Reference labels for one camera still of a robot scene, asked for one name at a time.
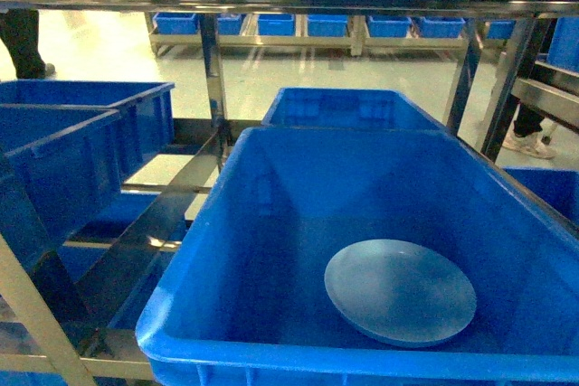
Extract light blue round plate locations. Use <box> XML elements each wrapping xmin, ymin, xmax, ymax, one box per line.
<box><xmin>324</xmin><ymin>239</ymin><xmax>478</xmax><ymax>348</ymax></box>

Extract steel shelf rack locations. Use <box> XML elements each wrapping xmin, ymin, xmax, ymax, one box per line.
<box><xmin>1</xmin><ymin>0</ymin><xmax>578</xmax><ymax>385</ymax></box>

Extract blue crate behind front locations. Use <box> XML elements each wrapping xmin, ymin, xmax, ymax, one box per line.
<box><xmin>261</xmin><ymin>88</ymin><xmax>445</xmax><ymax>131</ymax></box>

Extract large blue crate front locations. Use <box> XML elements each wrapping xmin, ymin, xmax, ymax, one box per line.
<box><xmin>136</xmin><ymin>127</ymin><xmax>578</xmax><ymax>385</ymax></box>

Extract far low rack blue bins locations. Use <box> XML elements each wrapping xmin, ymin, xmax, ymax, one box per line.
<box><xmin>145</xmin><ymin>13</ymin><xmax>515</xmax><ymax>57</ymax></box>

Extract blue crate left far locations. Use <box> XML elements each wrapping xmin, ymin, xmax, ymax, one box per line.
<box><xmin>1</xmin><ymin>80</ymin><xmax>175</xmax><ymax>181</ymax></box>

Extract blue crate left near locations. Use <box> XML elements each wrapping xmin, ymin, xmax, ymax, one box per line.
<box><xmin>0</xmin><ymin>102</ymin><xmax>132</xmax><ymax>269</ymax></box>

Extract person leg white shoe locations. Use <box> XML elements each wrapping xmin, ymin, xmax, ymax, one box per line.
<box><xmin>502</xmin><ymin>103</ymin><xmax>556</xmax><ymax>160</ymax></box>

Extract blue crate lower right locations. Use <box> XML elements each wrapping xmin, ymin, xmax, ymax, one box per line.
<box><xmin>504</xmin><ymin>167</ymin><xmax>578</xmax><ymax>225</ymax></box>

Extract person legs dark trousers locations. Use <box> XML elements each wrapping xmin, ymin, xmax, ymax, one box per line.
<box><xmin>1</xmin><ymin>9</ymin><xmax>56</xmax><ymax>80</ymax></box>

